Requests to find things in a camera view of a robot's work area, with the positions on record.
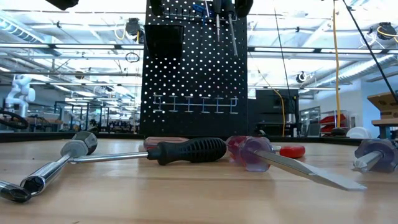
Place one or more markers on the black aluminium table frame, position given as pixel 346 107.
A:
pixel 18 136

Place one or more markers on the black cabinet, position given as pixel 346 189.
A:
pixel 273 109

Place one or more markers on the chrome prong tool rail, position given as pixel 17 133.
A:
pixel 186 14

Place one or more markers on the dark framed workstations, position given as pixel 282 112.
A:
pixel 93 121

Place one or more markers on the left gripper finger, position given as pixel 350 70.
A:
pixel 63 3

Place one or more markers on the slim red clear screwdriver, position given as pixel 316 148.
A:
pixel 161 141

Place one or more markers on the large red clear screwdriver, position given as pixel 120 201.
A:
pixel 253 154

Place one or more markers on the white round bin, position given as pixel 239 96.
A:
pixel 359 133

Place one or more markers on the black peg board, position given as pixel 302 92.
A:
pixel 202 77

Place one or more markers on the cardboard box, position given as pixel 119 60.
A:
pixel 384 102

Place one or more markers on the red storage bins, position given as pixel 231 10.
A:
pixel 332 119

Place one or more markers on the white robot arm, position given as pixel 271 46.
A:
pixel 18 93

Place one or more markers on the chrome loop tool rail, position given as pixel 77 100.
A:
pixel 196 104

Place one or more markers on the wooden workbench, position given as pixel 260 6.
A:
pixel 385 122

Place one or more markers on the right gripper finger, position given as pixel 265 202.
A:
pixel 244 7

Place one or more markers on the red stubby screwdriver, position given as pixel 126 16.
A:
pixel 292 151

